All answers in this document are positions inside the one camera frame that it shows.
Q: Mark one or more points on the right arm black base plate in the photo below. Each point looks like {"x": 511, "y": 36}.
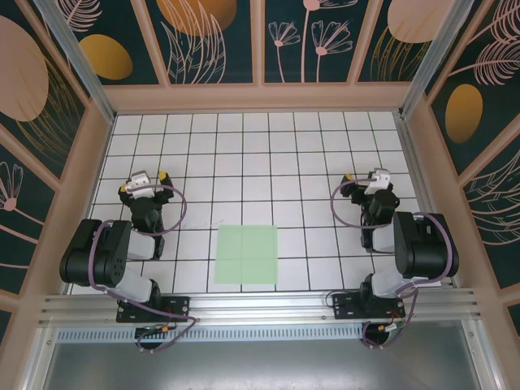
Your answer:
{"x": 345, "y": 306}

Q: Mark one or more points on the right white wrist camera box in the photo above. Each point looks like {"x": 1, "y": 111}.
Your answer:
{"x": 378, "y": 180}

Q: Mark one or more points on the aluminium side rail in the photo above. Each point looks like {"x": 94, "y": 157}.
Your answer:
{"x": 415, "y": 162}

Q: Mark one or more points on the long aluminium mounting rail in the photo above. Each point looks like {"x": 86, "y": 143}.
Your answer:
{"x": 260, "y": 304}

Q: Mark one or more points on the aluminium frame post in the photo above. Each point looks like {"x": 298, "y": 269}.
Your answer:
{"x": 79, "y": 61}
{"x": 431, "y": 61}

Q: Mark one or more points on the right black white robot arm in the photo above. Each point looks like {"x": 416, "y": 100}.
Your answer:
{"x": 426, "y": 252}

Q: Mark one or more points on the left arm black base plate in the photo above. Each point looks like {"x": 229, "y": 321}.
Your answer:
{"x": 180, "y": 304}

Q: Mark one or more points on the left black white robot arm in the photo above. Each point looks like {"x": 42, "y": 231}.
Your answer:
{"x": 81, "y": 260}

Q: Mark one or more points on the grey metal sheet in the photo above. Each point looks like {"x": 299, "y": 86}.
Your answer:
{"x": 260, "y": 365}

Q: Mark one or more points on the light green paper sheet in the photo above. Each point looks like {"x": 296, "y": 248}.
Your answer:
{"x": 246, "y": 255}

